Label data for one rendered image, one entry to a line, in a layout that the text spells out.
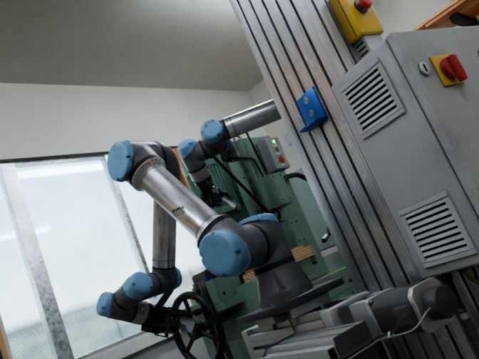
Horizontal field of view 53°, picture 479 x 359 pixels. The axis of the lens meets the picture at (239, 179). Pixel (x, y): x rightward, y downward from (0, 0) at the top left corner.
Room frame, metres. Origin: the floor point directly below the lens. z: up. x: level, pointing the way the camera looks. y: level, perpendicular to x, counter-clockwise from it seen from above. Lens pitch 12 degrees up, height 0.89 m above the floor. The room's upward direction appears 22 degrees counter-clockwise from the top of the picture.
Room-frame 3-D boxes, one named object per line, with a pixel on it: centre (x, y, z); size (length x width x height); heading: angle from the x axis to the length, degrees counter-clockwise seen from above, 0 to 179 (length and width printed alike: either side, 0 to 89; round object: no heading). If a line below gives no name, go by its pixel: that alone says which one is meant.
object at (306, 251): (2.04, 0.09, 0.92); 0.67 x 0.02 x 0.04; 47
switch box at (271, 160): (2.21, -0.19, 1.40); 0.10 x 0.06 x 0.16; 137
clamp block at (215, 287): (1.92, 0.24, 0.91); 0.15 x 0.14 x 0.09; 47
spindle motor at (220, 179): (2.07, 0.13, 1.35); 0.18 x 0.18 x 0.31
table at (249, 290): (1.98, 0.19, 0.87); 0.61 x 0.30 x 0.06; 47
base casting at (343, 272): (2.16, 0.04, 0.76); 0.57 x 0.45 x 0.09; 137
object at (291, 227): (2.10, -0.11, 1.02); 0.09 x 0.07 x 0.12; 47
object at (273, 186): (2.13, -0.13, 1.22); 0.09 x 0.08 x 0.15; 137
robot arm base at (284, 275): (1.33, 0.00, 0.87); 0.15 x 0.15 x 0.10
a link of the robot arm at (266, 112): (1.59, -0.18, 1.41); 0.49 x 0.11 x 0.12; 92
